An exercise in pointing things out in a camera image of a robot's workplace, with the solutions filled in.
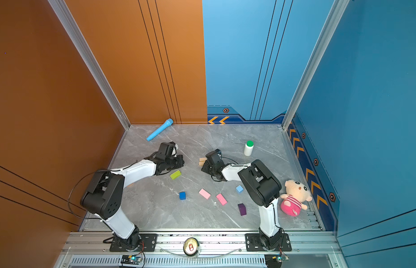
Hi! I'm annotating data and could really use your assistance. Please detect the light pink block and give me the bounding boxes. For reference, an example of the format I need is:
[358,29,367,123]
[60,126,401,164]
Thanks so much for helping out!
[199,189,211,199]

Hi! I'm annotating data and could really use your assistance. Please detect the round emergency button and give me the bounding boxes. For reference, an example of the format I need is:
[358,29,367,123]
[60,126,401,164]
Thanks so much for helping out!
[183,237,200,258]

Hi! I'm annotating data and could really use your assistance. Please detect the light blue cube block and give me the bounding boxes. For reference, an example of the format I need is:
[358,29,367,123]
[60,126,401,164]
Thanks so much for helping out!
[236,185,244,194]

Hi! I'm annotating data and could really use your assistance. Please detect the right circuit board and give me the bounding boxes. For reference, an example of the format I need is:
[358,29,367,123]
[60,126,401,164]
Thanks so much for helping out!
[272,254,289,262]

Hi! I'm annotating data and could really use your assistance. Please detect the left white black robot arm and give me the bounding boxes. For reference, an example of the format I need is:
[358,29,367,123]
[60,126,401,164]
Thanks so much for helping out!
[80,141,184,251]

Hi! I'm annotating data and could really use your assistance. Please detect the purple block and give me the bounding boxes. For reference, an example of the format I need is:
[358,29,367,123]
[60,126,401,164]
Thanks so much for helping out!
[238,203,247,216]

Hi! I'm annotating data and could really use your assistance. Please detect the white bottle green cap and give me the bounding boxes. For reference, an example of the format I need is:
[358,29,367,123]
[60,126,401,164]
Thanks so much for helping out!
[244,140,254,156]

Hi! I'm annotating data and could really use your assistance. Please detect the blue toy microphone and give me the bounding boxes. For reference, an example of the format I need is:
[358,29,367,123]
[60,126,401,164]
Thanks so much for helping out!
[146,118,174,141]

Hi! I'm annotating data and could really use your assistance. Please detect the pink plush doll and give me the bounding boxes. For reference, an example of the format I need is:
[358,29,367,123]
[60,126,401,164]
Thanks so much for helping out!
[280,180,313,217]

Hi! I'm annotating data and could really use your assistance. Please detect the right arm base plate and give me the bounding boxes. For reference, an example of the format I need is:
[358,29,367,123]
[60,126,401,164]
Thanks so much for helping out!
[245,233,292,252]

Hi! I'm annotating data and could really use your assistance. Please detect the lime green block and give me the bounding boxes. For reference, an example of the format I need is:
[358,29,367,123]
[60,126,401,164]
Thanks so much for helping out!
[170,170,182,180]

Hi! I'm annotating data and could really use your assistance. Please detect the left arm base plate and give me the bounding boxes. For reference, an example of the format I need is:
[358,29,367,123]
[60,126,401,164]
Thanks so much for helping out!
[104,233,158,252]

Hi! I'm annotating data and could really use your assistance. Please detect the aluminium front rail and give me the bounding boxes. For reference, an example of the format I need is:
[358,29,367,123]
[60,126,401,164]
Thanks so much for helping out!
[55,230,347,268]

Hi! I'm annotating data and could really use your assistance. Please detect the left green circuit board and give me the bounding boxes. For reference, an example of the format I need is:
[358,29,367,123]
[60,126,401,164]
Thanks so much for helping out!
[120,255,144,266]

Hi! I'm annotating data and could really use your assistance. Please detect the dark blue cube block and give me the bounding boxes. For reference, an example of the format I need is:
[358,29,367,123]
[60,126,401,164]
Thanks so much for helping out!
[179,192,186,201]

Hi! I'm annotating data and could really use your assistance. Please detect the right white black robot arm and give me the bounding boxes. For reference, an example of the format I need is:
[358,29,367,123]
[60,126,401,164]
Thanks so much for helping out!
[201,149,285,251]

